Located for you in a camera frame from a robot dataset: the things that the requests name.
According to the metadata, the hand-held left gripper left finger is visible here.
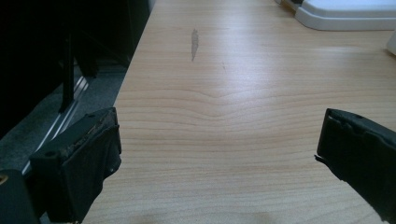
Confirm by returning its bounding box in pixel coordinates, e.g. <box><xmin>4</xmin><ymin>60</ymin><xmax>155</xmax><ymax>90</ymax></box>
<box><xmin>28</xmin><ymin>106</ymin><xmax>122</xmax><ymax>224</ymax></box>

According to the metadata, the white plastic tray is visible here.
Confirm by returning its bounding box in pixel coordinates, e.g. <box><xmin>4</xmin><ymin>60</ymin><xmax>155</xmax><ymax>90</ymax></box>
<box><xmin>275</xmin><ymin>0</ymin><xmax>396</xmax><ymax>32</ymax></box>

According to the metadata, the black metal stand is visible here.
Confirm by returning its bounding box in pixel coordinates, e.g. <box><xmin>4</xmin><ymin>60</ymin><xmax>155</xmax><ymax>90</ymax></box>
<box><xmin>58</xmin><ymin>34</ymin><xmax>99</xmax><ymax>114</ymax></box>

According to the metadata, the silver metal rail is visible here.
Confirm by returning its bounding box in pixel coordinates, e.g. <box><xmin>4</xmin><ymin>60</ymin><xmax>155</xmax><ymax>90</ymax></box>
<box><xmin>21</xmin><ymin>76</ymin><xmax>90</xmax><ymax>175</ymax></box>

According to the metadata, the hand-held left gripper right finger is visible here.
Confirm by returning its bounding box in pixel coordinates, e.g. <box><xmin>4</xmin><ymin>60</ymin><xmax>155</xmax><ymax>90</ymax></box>
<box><xmin>314</xmin><ymin>107</ymin><xmax>396</xmax><ymax>224</ymax></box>

